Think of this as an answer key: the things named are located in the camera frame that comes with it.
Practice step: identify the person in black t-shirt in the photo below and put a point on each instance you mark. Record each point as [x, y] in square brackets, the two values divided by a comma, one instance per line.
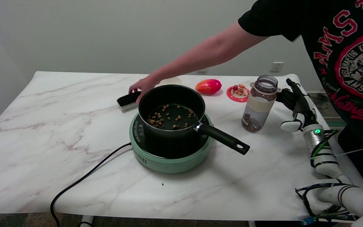
[351, 63]

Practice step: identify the small toy figurine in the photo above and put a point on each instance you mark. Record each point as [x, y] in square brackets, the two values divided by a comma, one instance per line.
[239, 90]

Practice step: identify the white zip tie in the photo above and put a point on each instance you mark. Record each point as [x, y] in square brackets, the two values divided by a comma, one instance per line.
[351, 152]

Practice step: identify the red round coaster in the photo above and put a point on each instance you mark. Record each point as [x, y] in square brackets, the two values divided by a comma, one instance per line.
[236, 97]

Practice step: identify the person's right hand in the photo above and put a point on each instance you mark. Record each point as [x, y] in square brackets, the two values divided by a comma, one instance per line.
[145, 85]

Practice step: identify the white table leg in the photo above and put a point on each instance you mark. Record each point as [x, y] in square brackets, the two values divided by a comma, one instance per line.
[87, 221]
[251, 224]

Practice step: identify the brown food pieces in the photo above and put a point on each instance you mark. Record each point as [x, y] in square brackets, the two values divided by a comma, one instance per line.
[161, 119]

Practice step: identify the black eraser block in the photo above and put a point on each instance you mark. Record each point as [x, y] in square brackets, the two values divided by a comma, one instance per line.
[128, 101]

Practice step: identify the person's right forearm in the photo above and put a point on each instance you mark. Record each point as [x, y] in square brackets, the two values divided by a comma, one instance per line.
[206, 53]

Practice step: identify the white round plate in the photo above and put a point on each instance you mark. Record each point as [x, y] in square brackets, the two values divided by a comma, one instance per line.
[172, 81]

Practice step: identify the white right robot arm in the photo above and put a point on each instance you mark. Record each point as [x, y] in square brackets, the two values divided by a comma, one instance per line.
[326, 165]

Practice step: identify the green induction cooker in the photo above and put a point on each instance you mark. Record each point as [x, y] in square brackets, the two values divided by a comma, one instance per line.
[169, 164]

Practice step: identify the red orange mango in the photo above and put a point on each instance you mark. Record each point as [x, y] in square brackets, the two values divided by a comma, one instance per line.
[208, 86]

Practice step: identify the white wall outlet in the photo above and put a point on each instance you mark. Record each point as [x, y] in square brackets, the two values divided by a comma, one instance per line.
[276, 66]

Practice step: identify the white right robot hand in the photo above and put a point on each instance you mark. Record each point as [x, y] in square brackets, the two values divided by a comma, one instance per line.
[301, 104]

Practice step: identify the clear bottle with beige sleeve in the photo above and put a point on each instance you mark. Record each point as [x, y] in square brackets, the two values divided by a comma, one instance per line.
[258, 107]

